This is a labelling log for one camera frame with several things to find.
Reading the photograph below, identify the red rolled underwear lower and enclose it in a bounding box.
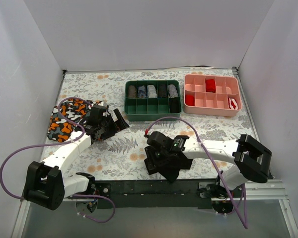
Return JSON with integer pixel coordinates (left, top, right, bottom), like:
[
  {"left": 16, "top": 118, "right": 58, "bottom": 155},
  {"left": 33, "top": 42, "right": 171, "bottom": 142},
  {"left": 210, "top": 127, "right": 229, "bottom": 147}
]
[{"left": 185, "top": 95, "right": 195, "bottom": 107}]

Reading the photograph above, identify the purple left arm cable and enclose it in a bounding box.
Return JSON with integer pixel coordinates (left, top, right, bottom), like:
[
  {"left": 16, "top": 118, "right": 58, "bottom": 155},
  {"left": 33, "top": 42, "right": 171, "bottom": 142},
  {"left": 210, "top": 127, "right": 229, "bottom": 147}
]
[{"left": 0, "top": 98, "right": 116, "bottom": 223}]

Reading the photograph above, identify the blue striped rolled underwear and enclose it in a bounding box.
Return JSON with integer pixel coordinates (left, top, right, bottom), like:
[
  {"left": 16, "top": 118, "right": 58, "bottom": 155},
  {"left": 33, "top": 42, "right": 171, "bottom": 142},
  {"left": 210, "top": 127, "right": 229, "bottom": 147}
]
[{"left": 137, "top": 85, "right": 147, "bottom": 98}]

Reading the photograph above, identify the orange camouflage underwear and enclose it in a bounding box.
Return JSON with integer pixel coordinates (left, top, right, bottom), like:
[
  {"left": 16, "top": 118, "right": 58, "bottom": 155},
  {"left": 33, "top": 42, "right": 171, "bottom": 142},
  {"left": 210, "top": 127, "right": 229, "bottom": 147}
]
[{"left": 47, "top": 97, "right": 105, "bottom": 143}]

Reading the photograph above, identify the red rolled underwear upper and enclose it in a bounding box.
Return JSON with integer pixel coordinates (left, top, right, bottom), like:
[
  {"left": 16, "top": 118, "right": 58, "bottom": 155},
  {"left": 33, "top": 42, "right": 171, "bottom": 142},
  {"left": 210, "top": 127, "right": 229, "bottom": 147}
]
[{"left": 205, "top": 79, "right": 216, "bottom": 93}]

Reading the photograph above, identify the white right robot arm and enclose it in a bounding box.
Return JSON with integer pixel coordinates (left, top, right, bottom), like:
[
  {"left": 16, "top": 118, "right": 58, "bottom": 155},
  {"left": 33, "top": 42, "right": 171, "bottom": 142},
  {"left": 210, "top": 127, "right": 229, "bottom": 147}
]
[{"left": 145, "top": 131, "right": 272, "bottom": 198}]

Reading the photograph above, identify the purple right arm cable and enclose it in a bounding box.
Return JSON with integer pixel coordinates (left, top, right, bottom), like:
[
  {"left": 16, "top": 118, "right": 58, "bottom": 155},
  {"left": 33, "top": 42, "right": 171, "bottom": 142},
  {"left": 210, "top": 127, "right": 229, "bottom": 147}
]
[{"left": 144, "top": 116, "right": 249, "bottom": 229}]

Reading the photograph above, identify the black rolled underwear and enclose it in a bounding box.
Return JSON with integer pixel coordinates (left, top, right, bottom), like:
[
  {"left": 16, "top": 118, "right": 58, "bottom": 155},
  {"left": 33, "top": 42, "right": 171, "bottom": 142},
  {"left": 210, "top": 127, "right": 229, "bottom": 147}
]
[{"left": 169, "top": 98, "right": 181, "bottom": 114}]

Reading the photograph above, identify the black underwear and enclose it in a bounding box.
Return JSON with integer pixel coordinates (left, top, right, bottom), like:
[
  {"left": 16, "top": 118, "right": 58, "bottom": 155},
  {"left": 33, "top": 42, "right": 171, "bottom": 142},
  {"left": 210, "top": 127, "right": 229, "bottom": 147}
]
[
  {"left": 169, "top": 98, "right": 181, "bottom": 114},
  {"left": 145, "top": 146, "right": 193, "bottom": 183}
]

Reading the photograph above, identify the green divided organizer box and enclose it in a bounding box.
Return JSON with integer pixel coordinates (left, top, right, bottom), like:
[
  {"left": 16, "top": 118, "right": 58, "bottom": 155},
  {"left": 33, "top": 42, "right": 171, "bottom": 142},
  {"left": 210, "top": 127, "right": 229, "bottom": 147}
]
[{"left": 124, "top": 80, "right": 182, "bottom": 121}]

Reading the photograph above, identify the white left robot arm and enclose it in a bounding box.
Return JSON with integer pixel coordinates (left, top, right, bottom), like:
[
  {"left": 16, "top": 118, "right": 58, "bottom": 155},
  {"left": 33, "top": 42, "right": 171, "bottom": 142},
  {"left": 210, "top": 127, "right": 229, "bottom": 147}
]
[{"left": 23, "top": 106, "right": 129, "bottom": 210}]

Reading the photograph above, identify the grey white striped rolled underwear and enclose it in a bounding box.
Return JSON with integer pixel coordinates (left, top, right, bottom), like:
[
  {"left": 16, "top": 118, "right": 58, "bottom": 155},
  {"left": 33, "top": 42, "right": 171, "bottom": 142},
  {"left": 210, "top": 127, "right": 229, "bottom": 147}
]
[{"left": 168, "top": 84, "right": 178, "bottom": 98}]

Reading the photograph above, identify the pink divided organizer box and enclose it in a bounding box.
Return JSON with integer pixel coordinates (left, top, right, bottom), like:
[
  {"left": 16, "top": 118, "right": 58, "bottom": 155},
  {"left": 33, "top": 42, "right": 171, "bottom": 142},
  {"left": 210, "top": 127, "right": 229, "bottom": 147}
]
[{"left": 184, "top": 74, "right": 243, "bottom": 117}]

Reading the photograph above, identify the brown rolled underwear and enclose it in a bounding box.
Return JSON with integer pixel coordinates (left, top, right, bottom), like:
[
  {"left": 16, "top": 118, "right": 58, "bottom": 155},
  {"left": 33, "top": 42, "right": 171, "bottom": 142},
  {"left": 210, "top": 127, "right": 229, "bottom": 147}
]
[{"left": 128, "top": 85, "right": 137, "bottom": 99}]

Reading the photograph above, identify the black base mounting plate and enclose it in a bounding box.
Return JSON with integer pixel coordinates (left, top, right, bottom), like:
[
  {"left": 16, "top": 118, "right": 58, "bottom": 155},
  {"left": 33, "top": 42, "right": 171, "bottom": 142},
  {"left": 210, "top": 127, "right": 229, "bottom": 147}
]
[{"left": 67, "top": 178, "right": 244, "bottom": 209}]

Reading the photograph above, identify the red white rolled underwear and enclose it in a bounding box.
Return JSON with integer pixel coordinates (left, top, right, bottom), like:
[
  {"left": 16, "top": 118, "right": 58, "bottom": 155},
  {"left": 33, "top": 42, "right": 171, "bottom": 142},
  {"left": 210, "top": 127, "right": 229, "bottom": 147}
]
[{"left": 228, "top": 98, "right": 239, "bottom": 110}]

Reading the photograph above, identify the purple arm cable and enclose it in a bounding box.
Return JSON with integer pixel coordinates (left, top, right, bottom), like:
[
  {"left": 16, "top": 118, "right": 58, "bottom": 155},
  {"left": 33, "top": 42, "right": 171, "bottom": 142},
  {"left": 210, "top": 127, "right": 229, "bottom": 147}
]
[
  {"left": 0, "top": 98, "right": 116, "bottom": 223},
  {"left": 144, "top": 116, "right": 249, "bottom": 229}
]

